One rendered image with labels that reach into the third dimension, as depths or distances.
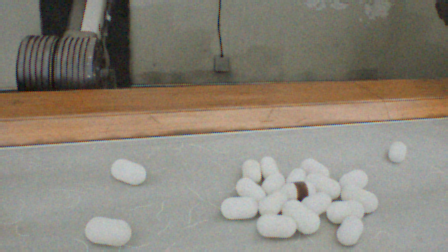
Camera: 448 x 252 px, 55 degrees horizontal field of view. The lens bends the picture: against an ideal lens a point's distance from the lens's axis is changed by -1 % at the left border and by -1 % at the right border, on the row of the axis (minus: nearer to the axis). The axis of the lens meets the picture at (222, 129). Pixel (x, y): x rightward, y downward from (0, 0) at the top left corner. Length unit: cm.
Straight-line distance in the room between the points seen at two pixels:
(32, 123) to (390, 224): 40
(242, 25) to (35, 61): 194
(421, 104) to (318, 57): 214
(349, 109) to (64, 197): 41
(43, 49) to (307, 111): 43
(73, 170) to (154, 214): 11
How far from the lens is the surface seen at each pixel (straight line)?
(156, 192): 44
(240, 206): 40
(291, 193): 43
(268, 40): 267
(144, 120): 55
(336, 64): 293
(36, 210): 43
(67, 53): 75
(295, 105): 62
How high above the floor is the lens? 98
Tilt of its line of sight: 25 degrees down
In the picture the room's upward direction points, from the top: 5 degrees clockwise
